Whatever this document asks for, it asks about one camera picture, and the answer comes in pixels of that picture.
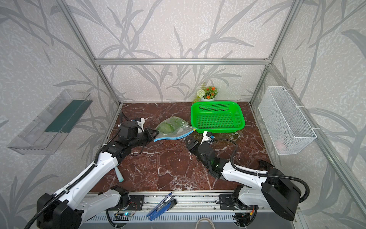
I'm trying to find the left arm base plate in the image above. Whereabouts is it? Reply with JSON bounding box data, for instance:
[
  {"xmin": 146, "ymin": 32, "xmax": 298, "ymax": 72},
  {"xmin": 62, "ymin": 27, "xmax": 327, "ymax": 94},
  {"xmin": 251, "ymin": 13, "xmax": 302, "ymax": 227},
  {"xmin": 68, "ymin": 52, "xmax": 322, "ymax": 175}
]
[{"xmin": 115, "ymin": 195, "xmax": 144, "ymax": 211}]

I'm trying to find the clear zip-top bag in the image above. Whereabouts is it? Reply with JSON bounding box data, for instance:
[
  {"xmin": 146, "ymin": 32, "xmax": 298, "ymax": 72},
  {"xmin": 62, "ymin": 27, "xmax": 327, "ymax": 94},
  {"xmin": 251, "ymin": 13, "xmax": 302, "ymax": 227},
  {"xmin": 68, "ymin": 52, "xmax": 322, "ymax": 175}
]
[{"xmin": 154, "ymin": 116, "xmax": 195, "ymax": 142}]

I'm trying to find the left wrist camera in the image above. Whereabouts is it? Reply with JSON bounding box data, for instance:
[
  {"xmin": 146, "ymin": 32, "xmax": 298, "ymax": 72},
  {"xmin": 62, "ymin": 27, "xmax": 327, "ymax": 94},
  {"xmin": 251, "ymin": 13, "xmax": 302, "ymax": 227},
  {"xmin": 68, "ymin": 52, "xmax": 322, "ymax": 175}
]
[{"xmin": 135, "ymin": 118, "xmax": 145, "ymax": 134}]

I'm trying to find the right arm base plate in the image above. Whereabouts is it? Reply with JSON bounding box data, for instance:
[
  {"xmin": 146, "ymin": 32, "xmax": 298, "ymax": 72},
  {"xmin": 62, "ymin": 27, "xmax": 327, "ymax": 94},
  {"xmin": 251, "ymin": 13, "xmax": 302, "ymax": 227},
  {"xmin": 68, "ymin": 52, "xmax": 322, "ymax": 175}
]
[{"xmin": 218, "ymin": 194, "xmax": 258, "ymax": 211}]

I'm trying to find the light blue scraper tool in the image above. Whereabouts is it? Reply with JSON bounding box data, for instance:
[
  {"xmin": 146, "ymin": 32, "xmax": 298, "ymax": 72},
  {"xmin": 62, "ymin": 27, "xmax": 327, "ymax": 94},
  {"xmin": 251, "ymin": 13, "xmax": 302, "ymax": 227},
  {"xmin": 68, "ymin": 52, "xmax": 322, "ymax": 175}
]
[{"xmin": 114, "ymin": 167, "xmax": 124, "ymax": 183}]

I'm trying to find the green plastic basket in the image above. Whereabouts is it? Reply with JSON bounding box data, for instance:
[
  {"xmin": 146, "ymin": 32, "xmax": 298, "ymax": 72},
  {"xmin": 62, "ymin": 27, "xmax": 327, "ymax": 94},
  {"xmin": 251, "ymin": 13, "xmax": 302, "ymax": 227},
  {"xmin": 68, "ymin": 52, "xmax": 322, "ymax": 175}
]
[{"xmin": 191, "ymin": 101, "xmax": 246, "ymax": 134}]

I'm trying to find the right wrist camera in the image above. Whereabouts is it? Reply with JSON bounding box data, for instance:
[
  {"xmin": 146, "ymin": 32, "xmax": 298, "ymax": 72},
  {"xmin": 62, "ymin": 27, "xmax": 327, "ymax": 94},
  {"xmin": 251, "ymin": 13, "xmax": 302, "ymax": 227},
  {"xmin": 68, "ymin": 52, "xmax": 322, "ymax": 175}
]
[{"xmin": 201, "ymin": 131, "xmax": 214, "ymax": 144}]

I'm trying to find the blue clip tool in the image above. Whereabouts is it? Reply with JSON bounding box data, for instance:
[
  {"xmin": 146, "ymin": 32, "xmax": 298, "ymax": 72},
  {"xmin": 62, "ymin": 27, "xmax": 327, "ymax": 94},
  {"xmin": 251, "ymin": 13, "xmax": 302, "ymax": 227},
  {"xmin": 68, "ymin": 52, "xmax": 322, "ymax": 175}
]
[{"xmin": 146, "ymin": 192, "xmax": 177, "ymax": 221}]

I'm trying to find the chinese cabbage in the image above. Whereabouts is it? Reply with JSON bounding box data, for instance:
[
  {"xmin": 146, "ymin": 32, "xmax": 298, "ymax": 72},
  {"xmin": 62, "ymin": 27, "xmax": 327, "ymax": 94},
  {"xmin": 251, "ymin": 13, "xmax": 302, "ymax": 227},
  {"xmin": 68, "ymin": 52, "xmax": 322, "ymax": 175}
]
[
  {"xmin": 157, "ymin": 119, "xmax": 174, "ymax": 134},
  {"xmin": 170, "ymin": 116, "xmax": 189, "ymax": 131}
]

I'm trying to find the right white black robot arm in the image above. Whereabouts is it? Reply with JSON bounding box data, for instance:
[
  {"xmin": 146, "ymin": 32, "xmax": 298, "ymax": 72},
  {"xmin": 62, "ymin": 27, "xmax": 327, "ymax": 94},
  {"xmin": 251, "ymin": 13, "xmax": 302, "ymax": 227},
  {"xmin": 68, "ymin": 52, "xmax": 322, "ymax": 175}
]
[{"xmin": 185, "ymin": 137, "xmax": 310, "ymax": 221}]

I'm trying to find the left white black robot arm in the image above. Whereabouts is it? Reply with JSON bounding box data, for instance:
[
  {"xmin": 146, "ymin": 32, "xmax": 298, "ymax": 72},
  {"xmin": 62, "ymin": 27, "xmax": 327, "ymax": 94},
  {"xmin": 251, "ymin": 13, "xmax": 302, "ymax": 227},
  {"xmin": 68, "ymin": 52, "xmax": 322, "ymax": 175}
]
[{"xmin": 25, "ymin": 119, "xmax": 159, "ymax": 229}]

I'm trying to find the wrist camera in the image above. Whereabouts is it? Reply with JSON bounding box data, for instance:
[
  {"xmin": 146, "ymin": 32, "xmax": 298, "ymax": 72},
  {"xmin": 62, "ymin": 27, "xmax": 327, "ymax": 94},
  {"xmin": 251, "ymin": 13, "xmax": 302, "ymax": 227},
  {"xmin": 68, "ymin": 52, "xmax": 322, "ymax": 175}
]
[
  {"xmin": 201, "ymin": 131, "xmax": 214, "ymax": 144},
  {"xmin": 135, "ymin": 118, "xmax": 145, "ymax": 134}
]

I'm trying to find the white wire basket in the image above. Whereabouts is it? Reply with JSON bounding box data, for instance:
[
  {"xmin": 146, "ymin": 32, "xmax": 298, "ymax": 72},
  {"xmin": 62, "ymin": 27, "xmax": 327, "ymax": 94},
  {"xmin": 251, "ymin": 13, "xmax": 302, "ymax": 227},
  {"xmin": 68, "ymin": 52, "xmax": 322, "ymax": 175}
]
[{"xmin": 258, "ymin": 86, "xmax": 317, "ymax": 155}]

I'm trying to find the small flower pot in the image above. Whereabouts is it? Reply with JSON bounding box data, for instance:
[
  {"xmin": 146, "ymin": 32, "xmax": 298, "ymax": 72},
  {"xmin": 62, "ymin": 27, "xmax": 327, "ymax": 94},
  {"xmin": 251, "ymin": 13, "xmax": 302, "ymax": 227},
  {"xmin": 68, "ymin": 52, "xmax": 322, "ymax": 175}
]
[{"xmin": 193, "ymin": 83, "xmax": 218, "ymax": 103}]

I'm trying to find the clear wall shelf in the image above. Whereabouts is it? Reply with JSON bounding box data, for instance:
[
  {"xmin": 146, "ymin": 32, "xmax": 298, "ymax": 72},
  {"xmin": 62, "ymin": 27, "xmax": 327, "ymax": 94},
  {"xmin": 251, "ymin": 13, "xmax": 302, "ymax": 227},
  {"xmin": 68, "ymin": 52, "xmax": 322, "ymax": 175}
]
[{"xmin": 8, "ymin": 89, "xmax": 93, "ymax": 155}]

